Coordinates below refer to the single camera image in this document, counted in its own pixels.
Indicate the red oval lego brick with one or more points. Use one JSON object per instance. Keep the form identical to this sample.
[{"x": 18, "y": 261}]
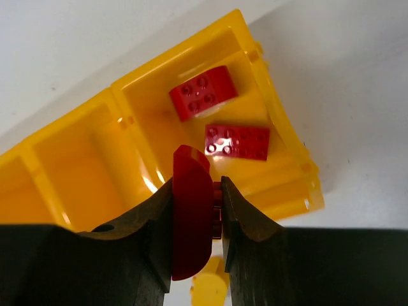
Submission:
[{"x": 203, "y": 92}]

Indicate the red rectangular lego brick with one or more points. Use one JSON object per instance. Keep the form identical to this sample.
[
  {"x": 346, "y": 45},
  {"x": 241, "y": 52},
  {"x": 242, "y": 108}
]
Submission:
[{"x": 197, "y": 202}]

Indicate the yellow four-compartment bin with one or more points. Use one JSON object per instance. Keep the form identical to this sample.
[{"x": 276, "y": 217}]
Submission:
[{"x": 115, "y": 150}]

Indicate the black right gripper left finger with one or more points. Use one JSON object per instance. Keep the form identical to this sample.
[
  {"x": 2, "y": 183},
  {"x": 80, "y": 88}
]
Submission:
[{"x": 125, "y": 261}]

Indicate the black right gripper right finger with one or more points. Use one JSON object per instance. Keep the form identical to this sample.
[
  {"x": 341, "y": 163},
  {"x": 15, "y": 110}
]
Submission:
[{"x": 272, "y": 265}]

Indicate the yellow oval lego brick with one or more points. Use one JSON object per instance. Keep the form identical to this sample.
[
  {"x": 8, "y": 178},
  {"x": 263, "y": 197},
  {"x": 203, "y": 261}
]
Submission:
[{"x": 210, "y": 286}]

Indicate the red curved lego brick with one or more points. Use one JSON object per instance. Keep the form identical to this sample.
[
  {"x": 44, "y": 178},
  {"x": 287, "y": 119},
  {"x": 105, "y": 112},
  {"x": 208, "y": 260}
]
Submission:
[{"x": 245, "y": 142}]

